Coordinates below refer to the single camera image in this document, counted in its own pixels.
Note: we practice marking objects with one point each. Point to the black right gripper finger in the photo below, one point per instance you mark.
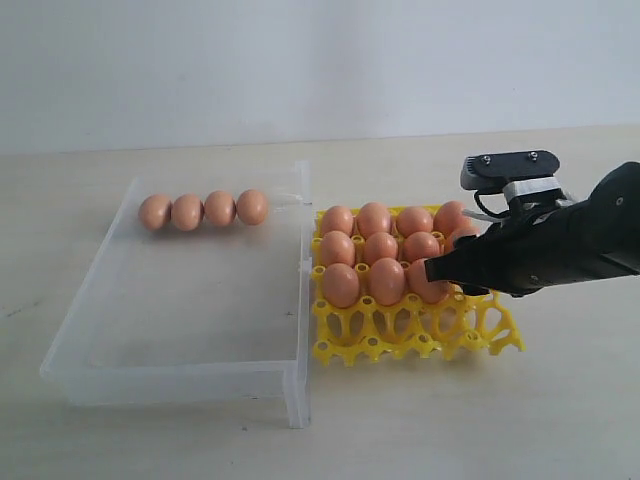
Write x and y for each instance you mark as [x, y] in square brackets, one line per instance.
[452, 267]

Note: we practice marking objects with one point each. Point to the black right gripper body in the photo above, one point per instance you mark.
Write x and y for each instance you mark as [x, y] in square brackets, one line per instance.
[524, 259]

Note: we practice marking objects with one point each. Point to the brown egg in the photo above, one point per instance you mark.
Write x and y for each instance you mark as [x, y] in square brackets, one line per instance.
[187, 212]
[449, 217]
[431, 292]
[420, 245]
[252, 207]
[458, 233]
[387, 281]
[340, 285]
[220, 208]
[155, 212]
[337, 247]

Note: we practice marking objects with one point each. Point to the brown egg slot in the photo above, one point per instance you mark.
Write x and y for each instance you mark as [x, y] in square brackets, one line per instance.
[373, 217]
[413, 219]
[337, 218]

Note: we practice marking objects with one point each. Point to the brown egg lone front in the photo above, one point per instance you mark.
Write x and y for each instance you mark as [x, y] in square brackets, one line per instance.
[380, 245]

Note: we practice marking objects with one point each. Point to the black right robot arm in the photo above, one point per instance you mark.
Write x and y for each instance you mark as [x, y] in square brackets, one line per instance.
[595, 239]

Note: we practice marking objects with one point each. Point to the yellow plastic egg tray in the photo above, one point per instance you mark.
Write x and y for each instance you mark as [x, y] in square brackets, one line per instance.
[368, 330]

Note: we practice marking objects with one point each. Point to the clear plastic tray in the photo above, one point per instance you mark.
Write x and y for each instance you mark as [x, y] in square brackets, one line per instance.
[183, 317]

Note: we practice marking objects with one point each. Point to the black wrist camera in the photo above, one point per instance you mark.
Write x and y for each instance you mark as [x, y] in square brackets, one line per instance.
[491, 172]

